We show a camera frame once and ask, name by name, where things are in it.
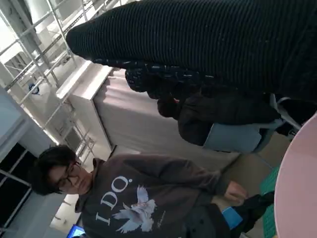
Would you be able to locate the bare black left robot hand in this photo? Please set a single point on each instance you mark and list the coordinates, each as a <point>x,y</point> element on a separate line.
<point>250,213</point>

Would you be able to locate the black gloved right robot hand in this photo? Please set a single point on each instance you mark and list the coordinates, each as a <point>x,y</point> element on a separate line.
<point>198,37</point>

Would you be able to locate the pink bowl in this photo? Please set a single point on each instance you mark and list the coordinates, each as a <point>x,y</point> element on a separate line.
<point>297,186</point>

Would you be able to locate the person's hand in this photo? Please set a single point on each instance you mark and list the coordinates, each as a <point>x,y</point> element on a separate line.
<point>235,193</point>

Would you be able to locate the green cutting mat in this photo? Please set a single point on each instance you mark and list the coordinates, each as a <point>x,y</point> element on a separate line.
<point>270,181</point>

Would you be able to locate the grey office chair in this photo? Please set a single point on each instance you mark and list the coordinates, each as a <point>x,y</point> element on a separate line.
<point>232,138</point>

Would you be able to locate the seated person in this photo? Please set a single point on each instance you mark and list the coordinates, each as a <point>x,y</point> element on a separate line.
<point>223,114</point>

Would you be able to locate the grey curtain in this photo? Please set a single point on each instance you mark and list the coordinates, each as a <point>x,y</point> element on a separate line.
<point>136,119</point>

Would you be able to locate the standing person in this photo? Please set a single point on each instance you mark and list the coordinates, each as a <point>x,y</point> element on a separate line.
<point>148,188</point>

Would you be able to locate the white metal rack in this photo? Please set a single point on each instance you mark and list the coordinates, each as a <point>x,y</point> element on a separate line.
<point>49,49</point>

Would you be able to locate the blue round tag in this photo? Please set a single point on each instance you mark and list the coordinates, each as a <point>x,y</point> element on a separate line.
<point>33,88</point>

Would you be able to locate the lit blue screen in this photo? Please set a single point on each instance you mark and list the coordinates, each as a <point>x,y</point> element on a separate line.
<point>75,231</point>

